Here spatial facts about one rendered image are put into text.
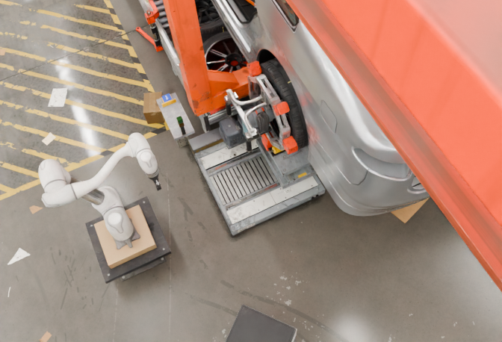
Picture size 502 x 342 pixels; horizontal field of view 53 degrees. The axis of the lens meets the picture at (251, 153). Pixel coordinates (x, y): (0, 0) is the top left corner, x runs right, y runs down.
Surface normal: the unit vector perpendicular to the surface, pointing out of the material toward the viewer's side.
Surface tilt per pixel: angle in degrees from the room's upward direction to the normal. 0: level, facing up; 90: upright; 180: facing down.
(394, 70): 90
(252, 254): 0
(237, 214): 0
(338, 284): 0
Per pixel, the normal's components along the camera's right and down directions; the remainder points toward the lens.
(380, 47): -0.90, 0.39
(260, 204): -0.04, -0.51
